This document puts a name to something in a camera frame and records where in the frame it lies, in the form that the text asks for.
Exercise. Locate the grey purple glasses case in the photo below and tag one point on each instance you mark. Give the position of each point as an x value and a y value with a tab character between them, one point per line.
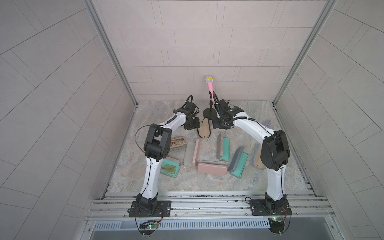
267	124

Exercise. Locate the left circuit board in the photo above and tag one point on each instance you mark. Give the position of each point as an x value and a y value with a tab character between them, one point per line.
149	225

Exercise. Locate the blue case beige lining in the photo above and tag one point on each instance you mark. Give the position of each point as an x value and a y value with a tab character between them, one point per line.
257	162

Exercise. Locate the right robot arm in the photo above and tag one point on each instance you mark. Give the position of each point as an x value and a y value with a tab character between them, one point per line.
275	150

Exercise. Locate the aluminium mounting rail frame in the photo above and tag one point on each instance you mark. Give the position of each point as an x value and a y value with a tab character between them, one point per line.
217	211

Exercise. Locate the black case beige lining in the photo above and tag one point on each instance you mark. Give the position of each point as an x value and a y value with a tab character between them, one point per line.
204	130

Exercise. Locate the circuit board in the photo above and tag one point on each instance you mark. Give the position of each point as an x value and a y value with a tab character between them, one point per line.
149	225
277	225

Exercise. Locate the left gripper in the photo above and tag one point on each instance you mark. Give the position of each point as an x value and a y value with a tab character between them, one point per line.
196	124

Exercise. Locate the pink closed glasses case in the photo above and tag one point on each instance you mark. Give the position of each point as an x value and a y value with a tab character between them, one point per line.
212	169

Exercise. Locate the mint case yellow glasses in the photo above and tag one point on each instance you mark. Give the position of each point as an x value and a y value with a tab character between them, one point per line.
170	168

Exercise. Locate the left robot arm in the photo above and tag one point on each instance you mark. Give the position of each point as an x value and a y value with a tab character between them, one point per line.
157	147

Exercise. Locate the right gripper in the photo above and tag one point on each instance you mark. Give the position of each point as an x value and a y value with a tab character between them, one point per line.
215	123

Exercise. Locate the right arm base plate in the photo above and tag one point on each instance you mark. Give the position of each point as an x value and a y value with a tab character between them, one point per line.
260	208

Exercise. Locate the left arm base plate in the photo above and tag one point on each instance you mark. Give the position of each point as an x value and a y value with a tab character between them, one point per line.
154	209

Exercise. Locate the pink toy microphone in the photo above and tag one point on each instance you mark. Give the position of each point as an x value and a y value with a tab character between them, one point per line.
209	81

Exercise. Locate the beige case with glasses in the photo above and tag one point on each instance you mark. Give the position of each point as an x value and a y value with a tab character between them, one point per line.
178	142

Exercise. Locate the pink grey case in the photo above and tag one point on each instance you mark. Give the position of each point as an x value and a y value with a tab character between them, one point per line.
191	154

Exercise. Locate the right circuit board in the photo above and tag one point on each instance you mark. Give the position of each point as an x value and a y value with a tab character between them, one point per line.
277	225

